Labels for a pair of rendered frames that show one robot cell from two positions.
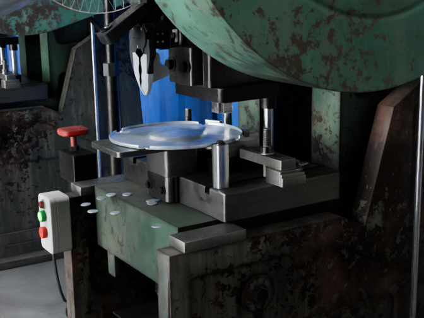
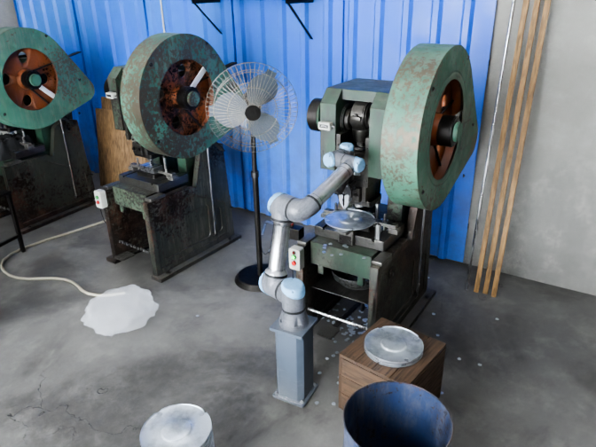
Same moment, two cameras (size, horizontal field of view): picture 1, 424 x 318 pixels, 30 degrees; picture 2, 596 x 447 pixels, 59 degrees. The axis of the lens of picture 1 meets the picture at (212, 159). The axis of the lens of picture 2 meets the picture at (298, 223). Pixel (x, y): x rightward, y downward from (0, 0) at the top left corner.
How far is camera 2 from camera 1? 186 cm
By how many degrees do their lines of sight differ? 26
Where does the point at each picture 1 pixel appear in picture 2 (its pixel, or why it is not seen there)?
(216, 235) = (386, 257)
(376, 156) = (413, 215)
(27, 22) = (193, 150)
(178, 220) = (366, 253)
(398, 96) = not seen: hidden behind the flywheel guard
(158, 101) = not seen: hidden behind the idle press
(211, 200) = (375, 244)
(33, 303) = (217, 285)
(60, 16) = (206, 143)
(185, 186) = (359, 239)
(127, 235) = (334, 259)
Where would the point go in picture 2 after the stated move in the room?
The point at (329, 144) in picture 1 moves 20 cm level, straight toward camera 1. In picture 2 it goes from (396, 212) to (411, 225)
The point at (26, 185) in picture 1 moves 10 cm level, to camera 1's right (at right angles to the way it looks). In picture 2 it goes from (184, 226) to (196, 224)
